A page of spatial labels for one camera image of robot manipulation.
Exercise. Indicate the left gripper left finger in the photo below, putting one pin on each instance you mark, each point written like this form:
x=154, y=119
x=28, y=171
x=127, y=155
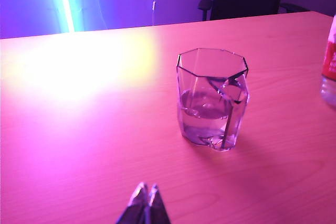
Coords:
x=135, y=208

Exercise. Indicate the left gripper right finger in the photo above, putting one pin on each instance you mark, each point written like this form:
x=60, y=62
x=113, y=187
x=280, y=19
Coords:
x=156, y=208

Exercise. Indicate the clear faceted glass mug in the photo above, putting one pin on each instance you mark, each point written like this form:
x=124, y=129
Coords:
x=210, y=98

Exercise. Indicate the plastic water bottle red label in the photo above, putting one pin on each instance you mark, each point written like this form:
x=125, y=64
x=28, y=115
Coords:
x=329, y=77

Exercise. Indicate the vertical glowing light strip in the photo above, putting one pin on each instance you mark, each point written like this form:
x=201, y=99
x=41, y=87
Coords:
x=64, y=3

